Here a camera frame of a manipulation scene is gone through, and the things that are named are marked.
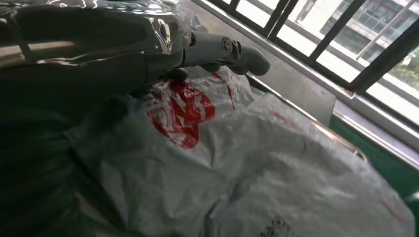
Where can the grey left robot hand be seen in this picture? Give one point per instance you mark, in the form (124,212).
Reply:
(98,49)

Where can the grey package with red logo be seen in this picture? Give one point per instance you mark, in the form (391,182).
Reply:
(245,163)

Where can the green conveyor belt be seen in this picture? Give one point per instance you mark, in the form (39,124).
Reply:
(392,173)

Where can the building outside window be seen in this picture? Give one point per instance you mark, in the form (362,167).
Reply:
(376,19)

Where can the black window frame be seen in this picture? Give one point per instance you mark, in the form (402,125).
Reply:
(333,32)

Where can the silver conveyor side rail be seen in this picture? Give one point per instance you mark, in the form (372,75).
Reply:
(376,140)

